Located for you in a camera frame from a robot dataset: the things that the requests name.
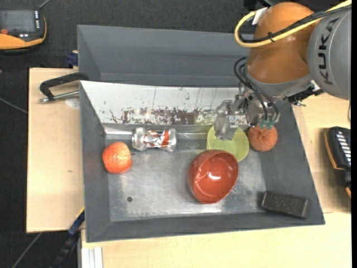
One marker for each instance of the smooth orange fruit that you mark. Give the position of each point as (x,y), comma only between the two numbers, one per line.
(117,158)

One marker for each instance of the rough orange fruit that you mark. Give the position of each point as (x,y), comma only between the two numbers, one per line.
(262,139)

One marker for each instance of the yellow-green plastic bowl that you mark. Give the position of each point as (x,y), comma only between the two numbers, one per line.
(240,147)

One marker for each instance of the crushed red and white can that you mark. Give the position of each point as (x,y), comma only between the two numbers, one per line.
(154,139)

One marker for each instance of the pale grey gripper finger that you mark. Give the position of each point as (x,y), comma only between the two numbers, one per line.
(225,129)
(224,108)

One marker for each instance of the dark grey sponge block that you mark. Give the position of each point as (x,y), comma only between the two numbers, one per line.
(285,204)

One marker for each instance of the red plastic bowl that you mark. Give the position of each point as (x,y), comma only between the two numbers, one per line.
(212,177)

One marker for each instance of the grey metal bin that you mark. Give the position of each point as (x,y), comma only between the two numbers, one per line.
(167,194)

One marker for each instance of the pale wood flat board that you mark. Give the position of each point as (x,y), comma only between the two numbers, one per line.
(53,155)

